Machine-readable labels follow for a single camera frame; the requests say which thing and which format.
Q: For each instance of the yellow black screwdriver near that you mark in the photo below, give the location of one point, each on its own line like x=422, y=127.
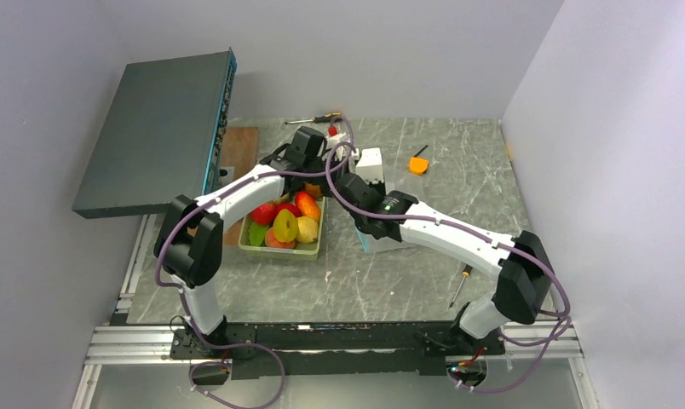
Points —
x=467, y=269

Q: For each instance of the green leaf toy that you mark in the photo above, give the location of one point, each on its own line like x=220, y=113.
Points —
x=257, y=234

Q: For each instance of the yellow pepper slice toy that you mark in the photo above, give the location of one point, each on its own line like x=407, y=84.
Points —
x=285, y=227

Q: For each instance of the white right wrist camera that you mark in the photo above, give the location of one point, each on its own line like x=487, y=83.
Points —
x=369, y=166

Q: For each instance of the aluminium frame rail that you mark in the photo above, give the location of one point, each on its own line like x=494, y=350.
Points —
x=129, y=366

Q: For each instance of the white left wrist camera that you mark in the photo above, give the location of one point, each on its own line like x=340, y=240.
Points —
x=335, y=136

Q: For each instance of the red orange mango toy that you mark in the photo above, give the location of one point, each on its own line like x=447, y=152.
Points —
x=307, y=205

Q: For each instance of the clear zip top bag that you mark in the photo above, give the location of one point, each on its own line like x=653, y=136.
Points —
x=368, y=242

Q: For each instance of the brown wooden board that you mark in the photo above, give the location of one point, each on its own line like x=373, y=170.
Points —
x=239, y=149

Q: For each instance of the yellow black screwdriver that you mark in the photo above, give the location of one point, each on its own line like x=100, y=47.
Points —
x=321, y=119
x=467, y=269

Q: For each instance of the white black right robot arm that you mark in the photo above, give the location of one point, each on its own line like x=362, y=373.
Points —
x=520, y=265

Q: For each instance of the yellow lemon toy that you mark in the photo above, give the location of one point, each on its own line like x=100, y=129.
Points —
x=308, y=230

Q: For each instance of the red tomato toy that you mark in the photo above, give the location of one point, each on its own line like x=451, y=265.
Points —
x=289, y=207

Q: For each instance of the yellow black screwdriver far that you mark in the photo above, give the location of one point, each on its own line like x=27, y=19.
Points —
x=321, y=119

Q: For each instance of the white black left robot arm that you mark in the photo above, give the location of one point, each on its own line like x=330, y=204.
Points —
x=189, y=244

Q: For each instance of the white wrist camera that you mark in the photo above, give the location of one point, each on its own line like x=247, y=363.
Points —
x=335, y=136
x=369, y=166

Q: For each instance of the red apple toy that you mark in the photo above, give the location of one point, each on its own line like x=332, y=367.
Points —
x=264, y=214

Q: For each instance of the dark grey flat panel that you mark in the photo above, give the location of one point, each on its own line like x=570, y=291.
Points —
x=162, y=136

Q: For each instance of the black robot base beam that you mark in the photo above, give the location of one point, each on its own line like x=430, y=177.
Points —
x=331, y=348

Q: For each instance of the small metal bracket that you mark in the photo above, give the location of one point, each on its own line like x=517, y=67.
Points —
x=225, y=176

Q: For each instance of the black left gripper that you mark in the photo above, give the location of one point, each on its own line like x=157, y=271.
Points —
x=329, y=160

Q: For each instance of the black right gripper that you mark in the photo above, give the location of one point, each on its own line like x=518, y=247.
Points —
x=378, y=187

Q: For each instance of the peach toy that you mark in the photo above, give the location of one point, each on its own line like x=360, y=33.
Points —
x=271, y=241

